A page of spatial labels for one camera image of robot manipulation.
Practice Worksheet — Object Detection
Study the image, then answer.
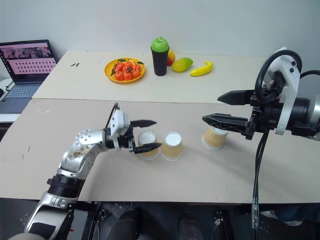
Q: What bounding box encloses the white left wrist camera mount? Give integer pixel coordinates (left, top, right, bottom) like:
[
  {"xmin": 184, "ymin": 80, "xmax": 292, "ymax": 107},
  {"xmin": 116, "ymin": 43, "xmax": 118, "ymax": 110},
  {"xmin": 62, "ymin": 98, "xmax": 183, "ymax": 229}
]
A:
[{"xmin": 109, "ymin": 109, "xmax": 131, "ymax": 151}]

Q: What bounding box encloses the yellow toy banana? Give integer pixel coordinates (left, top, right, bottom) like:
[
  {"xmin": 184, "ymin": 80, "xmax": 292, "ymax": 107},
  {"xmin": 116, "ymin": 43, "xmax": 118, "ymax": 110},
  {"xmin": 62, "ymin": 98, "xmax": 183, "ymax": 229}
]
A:
[{"xmin": 189, "ymin": 60, "xmax": 215, "ymax": 77}]

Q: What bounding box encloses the black plastic cup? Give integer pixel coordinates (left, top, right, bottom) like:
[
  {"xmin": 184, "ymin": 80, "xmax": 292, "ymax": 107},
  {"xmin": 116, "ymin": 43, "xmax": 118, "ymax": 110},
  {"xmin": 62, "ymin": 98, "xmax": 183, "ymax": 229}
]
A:
[{"xmin": 150, "ymin": 45, "xmax": 171, "ymax": 77}]

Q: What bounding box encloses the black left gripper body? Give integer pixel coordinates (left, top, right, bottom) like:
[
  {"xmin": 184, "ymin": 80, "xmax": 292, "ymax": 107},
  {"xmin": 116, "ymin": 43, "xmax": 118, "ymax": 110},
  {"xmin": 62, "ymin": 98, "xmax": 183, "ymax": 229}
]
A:
[{"xmin": 115, "ymin": 124, "xmax": 138, "ymax": 154}]

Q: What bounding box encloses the brown paper cup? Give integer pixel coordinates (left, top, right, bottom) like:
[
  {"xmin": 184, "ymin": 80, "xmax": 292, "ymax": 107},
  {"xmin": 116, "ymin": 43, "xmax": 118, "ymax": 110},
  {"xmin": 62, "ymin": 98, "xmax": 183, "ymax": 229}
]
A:
[
  {"xmin": 201, "ymin": 125, "xmax": 229, "ymax": 151},
  {"xmin": 160, "ymin": 131, "xmax": 184, "ymax": 162},
  {"xmin": 137, "ymin": 130, "xmax": 161, "ymax": 162}
]

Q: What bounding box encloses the open grey laptop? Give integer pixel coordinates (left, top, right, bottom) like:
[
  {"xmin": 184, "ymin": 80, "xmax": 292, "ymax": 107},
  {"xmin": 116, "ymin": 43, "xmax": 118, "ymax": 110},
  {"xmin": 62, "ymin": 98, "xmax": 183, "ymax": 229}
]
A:
[{"xmin": 0, "ymin": 39, "xmax": 59, "ymax": 115}]

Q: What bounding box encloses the red yellow toy fruit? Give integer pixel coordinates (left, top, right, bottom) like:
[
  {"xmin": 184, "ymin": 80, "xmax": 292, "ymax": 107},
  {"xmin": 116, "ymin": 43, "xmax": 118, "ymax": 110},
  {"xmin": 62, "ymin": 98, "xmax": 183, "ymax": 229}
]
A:
[{"xmin": 166, "ymin": 48, "xmax": 176, "ymax": 67}]

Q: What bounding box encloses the green toy apple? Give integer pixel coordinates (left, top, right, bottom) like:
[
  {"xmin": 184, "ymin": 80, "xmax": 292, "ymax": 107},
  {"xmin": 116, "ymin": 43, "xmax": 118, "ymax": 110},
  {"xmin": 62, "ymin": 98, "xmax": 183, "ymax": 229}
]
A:
[{"xmin": 151, "ymin": 36, "xmax": 170, "ymax": 53}]

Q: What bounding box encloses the blue cloth shape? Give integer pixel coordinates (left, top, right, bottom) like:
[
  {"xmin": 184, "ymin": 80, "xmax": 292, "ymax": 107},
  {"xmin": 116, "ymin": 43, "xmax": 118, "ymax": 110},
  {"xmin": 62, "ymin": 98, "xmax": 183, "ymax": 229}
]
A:
[{"xmin": 259, "ymin": 202, "xmax": 320, "ymax": 227}]

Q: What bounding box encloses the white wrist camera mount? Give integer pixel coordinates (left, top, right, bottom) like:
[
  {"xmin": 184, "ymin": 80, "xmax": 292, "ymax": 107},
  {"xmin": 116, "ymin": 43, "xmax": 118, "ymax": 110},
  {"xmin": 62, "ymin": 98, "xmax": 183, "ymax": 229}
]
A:
[
  {"xmin": 109, "ymin": 109, "xmax": 131, "ymax": 151},
  {"xmin": 262, "ymin": 46, "xmax": 301, "ymax": 136}
]

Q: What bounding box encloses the dark rounded shape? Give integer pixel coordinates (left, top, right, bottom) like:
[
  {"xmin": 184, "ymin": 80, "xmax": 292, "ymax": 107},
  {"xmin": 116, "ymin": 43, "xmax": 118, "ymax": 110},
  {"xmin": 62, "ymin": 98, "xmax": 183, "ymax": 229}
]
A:
[
  {"xmin": 178, "ymin": 211, "xmax": 199, "ymax": 240},
  {"xmin": 99, "ymin": 201, "xmax": 140, "ymax": 240}
]

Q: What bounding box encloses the white round object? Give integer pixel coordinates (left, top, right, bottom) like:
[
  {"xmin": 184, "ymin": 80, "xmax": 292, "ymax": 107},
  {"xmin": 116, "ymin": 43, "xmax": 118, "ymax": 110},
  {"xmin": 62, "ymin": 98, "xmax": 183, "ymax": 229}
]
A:
[{"xmin": 0, "ymin": 78, "xmax": 14, "ymax": 102}]

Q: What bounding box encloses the black table frame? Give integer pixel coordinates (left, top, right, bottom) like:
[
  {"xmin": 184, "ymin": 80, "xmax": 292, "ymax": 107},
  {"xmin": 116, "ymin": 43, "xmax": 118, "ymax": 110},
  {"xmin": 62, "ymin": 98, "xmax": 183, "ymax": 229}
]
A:
[{"xmin": 73, "ymin": 200, "xmax": 101, "ymax": 240}]

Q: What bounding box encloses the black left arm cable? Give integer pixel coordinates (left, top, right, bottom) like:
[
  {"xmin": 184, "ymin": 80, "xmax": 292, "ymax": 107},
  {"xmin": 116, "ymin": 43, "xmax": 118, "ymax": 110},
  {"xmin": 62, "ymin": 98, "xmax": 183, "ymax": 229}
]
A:
[{"xmin": 105, "ymin": 102, "xmax": 120, "ymax": 131}]

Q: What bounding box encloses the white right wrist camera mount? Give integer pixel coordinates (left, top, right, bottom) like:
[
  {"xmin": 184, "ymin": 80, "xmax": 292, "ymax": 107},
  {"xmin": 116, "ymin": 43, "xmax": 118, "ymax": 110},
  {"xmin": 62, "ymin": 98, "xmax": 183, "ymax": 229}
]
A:
[{"xmin": 262, "ymin": 46, "xmax": 301, "ymax": 136}]

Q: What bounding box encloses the yellow plastic plate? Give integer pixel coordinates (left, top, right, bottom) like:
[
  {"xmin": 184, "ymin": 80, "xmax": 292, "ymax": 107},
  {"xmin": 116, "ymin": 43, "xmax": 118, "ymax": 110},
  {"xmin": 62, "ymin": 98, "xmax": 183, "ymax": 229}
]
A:
[{"xmin": 104, "ymin": 57, "xmax": 147, "ymax": 85}]

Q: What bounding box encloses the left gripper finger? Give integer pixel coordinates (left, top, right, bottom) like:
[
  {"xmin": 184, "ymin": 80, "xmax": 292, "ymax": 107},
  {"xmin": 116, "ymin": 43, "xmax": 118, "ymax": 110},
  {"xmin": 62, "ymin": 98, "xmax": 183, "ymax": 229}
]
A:
[
  {"xmin": 133, "ymin": 143, "xmax": 162, "ymax": 154},
  {"xmin": 130, "ymin": 119, "xmax": 158, "ymax": 130}
]

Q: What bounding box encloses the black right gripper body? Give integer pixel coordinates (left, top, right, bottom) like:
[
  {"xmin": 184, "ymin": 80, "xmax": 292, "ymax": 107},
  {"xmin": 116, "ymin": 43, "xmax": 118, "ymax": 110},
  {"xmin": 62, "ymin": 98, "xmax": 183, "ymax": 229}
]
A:
[{"xmin": 245, "ymin": 84, "xmax": 286, "ymax": 141}]

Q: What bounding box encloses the yellow green toy mango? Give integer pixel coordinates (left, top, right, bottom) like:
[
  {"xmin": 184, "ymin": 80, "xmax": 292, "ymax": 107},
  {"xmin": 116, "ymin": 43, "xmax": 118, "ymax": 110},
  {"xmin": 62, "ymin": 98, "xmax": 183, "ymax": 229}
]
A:
[{"xmin": 171, "ymin": 57, "xmax": 194, "ymax": 73}]

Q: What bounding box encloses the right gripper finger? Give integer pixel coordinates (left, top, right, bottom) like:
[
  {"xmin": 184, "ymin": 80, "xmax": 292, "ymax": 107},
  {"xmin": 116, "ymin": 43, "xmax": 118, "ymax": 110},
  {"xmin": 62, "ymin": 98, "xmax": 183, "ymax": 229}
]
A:
[
  {"xmin": 217, "ymin": 89, "xmax": 255, "ymax": 106},
  {"xmin": 201, "ymin": 113, "xmax": 251, "ymax": 134}
]

